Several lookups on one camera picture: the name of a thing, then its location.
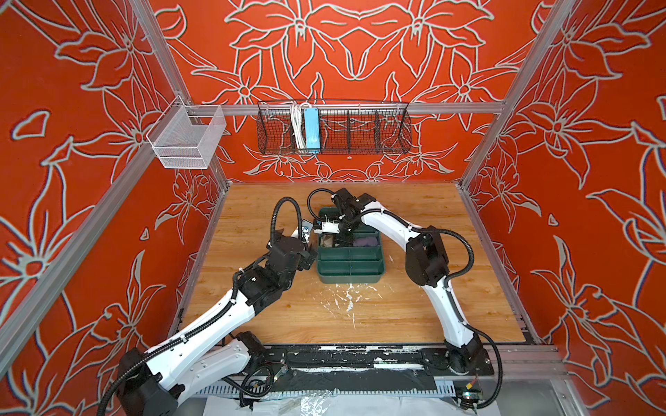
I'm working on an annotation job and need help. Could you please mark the clear plastic wall bin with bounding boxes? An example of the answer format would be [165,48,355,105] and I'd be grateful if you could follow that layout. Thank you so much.
[147,105,227,170]

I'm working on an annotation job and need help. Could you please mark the green compartment tray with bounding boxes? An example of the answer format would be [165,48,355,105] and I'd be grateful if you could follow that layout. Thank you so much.
[316,225,386,284]

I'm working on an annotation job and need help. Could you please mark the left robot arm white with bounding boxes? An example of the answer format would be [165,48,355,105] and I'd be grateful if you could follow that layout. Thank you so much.
[96,220,317,415]

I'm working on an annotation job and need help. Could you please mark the argyle brown green sock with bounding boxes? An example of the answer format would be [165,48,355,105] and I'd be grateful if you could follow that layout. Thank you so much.
[320,234,339,248]

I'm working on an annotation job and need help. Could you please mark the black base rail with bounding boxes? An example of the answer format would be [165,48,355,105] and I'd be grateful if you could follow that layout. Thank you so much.
[215,342,495,396]

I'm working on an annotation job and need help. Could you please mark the blue white box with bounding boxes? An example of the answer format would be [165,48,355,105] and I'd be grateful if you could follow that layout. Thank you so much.
[304,107,321,154]

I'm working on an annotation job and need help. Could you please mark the white cable bundle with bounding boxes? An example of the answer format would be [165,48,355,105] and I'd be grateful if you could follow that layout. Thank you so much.
[289,102,308,152]

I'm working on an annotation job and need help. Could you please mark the black wire wall basket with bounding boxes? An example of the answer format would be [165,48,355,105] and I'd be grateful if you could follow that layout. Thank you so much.
[256,99,414,156]

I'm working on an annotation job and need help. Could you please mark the purple sock teal toe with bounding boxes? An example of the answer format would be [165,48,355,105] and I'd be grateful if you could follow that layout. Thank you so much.
[353,236,380,247]

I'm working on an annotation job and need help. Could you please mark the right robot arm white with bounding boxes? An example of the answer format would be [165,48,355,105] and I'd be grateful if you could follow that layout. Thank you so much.
[307,188,483,375]

